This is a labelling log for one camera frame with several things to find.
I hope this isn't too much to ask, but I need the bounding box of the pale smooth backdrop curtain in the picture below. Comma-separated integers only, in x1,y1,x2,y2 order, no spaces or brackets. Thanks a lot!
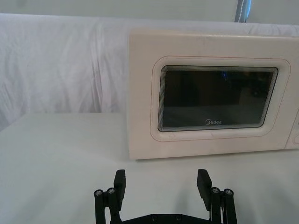
0,0,299,24

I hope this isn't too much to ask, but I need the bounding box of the grey striped post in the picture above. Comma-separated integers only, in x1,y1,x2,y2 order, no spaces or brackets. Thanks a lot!
234,0,253,23

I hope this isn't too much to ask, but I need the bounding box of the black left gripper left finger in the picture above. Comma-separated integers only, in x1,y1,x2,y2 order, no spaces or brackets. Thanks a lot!
93,169,127,224

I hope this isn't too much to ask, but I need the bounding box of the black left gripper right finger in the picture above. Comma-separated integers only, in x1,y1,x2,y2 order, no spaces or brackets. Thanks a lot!
197,169,238,224

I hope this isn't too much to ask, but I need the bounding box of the cream microwave oven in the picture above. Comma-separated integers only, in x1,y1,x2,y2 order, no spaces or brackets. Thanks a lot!
128,28,299,161

